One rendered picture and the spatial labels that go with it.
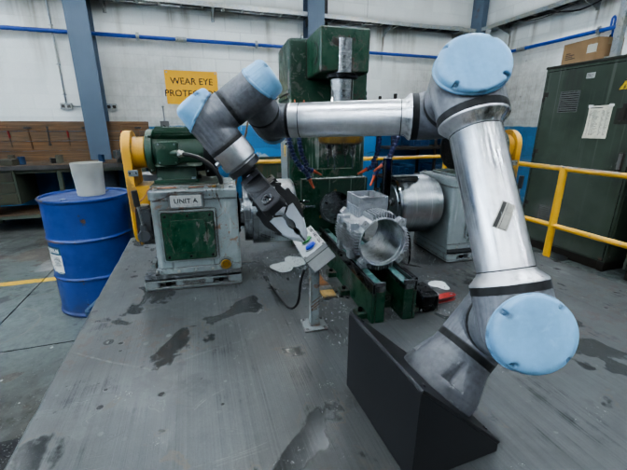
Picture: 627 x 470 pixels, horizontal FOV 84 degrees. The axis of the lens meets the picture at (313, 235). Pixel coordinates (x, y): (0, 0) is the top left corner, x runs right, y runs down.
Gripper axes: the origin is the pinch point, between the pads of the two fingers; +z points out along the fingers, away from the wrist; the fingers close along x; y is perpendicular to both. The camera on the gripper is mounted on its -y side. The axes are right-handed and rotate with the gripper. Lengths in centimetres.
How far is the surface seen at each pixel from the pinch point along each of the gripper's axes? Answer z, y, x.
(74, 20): -247, 524, 67
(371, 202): 18.1, 32.1, -23.7
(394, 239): 33, 31, -23
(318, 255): 9.8, 8.2, 0.0
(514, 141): 51, 61, -96
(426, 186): 38, 56, -51
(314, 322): 29.0, 15.3, 13.3
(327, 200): 23, 74, -17
